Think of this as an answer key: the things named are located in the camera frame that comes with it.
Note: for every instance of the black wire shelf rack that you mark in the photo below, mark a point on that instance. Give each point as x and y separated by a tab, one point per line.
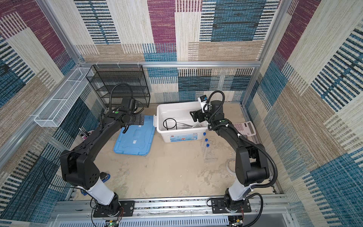
118	82

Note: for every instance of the aluminium front rail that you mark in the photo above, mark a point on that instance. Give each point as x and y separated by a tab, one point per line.
204	211

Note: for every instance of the pink calculator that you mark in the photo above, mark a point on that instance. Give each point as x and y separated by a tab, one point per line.
246	128

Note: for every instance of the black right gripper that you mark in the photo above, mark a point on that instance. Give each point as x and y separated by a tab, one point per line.
200	113

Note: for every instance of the blue-capped test tube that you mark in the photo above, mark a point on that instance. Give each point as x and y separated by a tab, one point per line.
205	154
206	145
203	136

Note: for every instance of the blue plastic box lid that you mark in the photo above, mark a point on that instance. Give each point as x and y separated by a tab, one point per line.
137	140

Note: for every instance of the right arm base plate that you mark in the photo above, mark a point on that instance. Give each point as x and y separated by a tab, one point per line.
225	205

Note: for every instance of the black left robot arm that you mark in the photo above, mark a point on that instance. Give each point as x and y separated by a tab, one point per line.
78	167

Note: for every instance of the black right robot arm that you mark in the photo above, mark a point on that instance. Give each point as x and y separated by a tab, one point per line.
254	167

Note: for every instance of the blue black device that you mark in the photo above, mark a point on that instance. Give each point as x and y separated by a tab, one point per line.
104	177

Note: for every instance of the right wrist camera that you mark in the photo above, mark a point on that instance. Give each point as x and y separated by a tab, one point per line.
203	101

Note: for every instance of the metal tweezers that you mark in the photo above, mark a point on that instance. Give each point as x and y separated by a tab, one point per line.
186	125

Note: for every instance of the white mesh wall basket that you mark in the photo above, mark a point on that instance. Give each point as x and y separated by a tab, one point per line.
58	107

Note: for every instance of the clear test tube rack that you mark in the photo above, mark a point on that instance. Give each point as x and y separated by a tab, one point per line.
211	154

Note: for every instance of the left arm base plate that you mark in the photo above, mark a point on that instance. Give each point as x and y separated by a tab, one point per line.
115	209

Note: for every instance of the white tape roll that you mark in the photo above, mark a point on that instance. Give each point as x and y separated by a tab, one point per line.
230	166

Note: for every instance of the white plastic storage box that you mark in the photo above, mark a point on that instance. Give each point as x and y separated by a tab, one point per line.
169	114

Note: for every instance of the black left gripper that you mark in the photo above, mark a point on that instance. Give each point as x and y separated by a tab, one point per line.
140	119

